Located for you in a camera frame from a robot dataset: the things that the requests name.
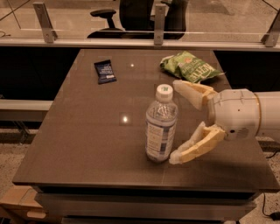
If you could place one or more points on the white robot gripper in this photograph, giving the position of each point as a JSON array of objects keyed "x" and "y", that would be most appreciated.
[{"x": 234, "y": 113}]

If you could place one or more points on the clear plastic water bottle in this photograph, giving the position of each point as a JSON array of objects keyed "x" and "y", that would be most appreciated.
[{"x": 161, "y": 120}]

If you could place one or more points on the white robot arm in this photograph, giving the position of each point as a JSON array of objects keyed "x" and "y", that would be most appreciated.
[{"x": 269, "y": 105}]

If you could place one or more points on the blue rxbar wrapper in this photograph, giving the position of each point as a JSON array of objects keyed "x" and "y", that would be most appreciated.
[{"x": 105, "y": 71}]

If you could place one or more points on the green kettle chips bag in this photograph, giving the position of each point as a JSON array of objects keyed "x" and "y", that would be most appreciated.
[{"x": 188, "y": 67}]

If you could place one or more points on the black office chair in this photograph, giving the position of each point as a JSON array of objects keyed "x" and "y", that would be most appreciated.
[{"x": 138, "y": 22}]

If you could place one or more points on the cardboard box under table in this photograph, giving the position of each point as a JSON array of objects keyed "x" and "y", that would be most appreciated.
[{"x": 19, "y": 204}]

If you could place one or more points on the right metal glass bracket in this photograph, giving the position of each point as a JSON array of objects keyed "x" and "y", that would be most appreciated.
[{"x": 271, "y": 36}]

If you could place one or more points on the metal glass bracket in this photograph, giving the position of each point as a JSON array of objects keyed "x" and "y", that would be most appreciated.
[
  {"x": 159, "y": 26},
  {"x": 271, "y": 36},
  {"x": 49, "y": 34}
]

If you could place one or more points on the middle metal glass bracket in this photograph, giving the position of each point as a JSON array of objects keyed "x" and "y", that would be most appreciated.
[{"x": 159, "y": 26}]

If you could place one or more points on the left metal glass bracket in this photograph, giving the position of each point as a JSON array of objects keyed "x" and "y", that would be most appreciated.
[{"x": 49, "y": 34}]

